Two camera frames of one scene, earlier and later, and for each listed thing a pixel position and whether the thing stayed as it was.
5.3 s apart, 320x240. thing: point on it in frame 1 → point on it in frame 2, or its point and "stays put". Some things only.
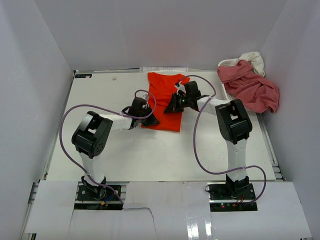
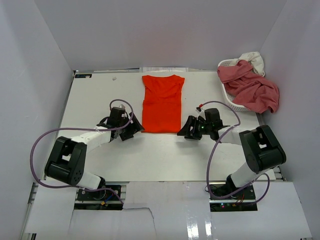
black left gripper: x=152 y=121 → x=136 y=126
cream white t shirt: x=255 y=59 stays put
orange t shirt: x=161 y=89 stays put
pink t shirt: x=256 y=93 stays put
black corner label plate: x=83 y=75 stays put
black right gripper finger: x=172 y=106 → x=189 y=127
